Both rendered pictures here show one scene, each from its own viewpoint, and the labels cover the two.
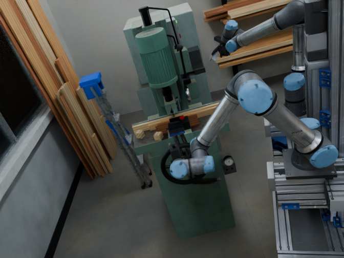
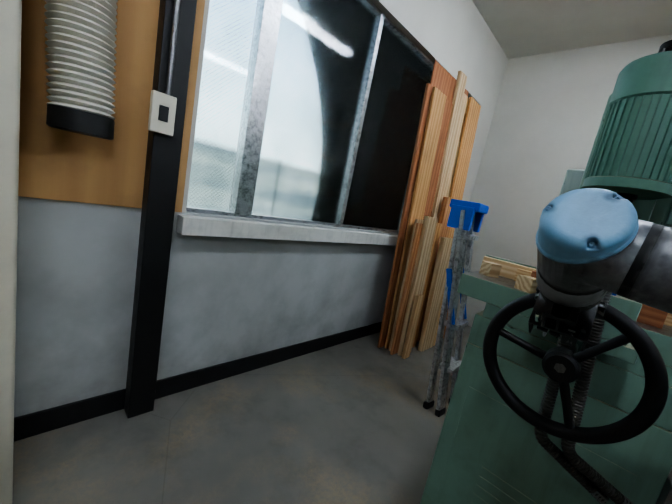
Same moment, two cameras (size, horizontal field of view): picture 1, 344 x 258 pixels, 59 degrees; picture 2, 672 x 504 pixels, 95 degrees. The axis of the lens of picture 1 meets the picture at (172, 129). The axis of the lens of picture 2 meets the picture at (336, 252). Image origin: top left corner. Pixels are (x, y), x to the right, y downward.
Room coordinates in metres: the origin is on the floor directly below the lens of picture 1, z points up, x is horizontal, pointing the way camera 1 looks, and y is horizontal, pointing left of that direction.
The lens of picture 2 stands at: (0.66, 0.03, 1.04)
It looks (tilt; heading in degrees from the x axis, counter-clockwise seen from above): 10 degrees down; 37
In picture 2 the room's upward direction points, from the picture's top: 11 degrees clockwise
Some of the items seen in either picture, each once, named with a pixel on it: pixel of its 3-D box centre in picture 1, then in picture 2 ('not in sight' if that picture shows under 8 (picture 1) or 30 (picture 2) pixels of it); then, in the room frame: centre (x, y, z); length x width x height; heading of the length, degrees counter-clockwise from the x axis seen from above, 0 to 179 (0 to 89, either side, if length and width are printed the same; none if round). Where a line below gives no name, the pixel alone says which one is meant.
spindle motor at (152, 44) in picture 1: (156, 58); (644, 132); (1.75, -0.04, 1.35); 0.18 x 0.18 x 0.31
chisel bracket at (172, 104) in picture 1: (171, 105); not in sight; (1.77, -0.04, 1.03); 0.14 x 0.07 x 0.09; 176
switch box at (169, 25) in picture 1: (173, 31); not in sight; (2.06, -0.20, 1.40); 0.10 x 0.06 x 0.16; 176
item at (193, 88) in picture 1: (191, 89); not in sight; (1.93, -0.21, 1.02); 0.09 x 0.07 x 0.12; 86
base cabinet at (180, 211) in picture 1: (191, 174); (532, 449); (1.87, -0.04, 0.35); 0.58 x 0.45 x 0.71; 176
